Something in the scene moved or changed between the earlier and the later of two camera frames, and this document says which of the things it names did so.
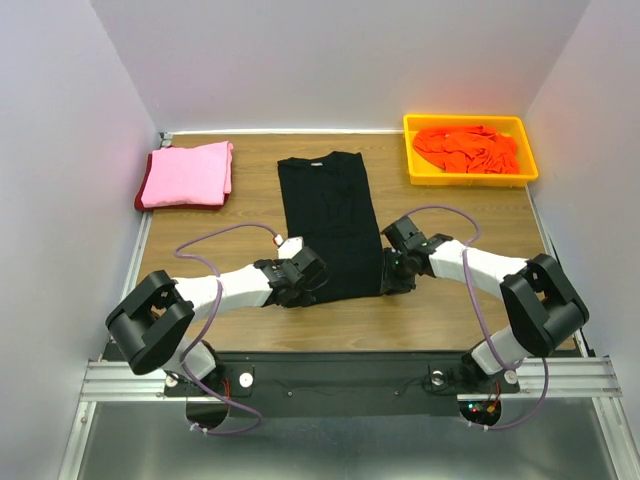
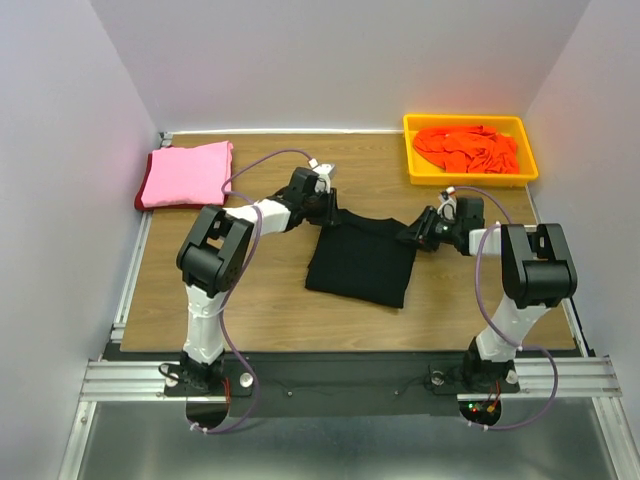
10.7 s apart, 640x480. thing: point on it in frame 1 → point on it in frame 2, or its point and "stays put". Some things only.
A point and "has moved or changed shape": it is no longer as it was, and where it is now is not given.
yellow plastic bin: (422, 172) stays put
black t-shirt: (325, 200) has moved or changed shape
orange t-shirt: (469, 149) stays put
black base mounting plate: (347, 384) stays put
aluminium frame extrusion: (116, 381) stays put
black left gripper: (301, 300) → (329, 213)
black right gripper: (389, 280) → (420, 233)
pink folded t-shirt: (199, 174) stays put
